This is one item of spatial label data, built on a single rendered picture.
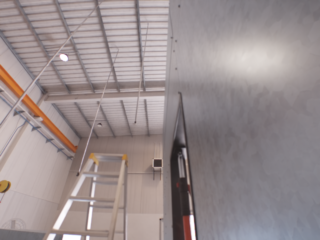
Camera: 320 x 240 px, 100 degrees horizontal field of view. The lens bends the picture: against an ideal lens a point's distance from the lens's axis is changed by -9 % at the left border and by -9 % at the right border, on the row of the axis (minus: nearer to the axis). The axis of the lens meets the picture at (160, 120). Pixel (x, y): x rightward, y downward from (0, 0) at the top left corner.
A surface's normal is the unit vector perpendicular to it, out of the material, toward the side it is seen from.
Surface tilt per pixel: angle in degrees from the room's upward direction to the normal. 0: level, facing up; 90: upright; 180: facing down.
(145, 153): 90
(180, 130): 180
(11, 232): 90
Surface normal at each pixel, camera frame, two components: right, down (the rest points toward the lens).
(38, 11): 0.06, 0.80
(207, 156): -1.00, 0.00
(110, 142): 0.01, -0.60
